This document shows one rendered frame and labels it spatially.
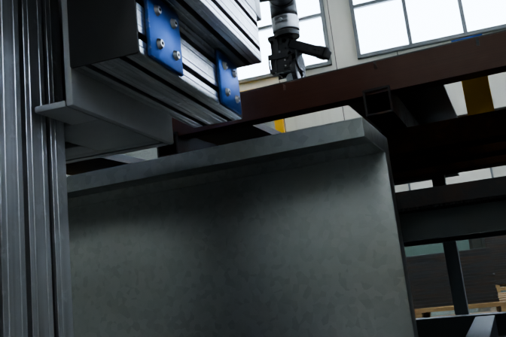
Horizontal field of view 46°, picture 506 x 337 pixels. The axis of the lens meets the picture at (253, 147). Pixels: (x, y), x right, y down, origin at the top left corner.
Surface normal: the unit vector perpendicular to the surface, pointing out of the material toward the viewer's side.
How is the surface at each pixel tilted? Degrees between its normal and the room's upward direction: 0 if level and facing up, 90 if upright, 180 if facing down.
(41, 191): 90
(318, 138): 90
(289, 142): 90
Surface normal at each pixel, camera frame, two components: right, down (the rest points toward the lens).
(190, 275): -0.40, -0.15
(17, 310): 0.95, -0.17
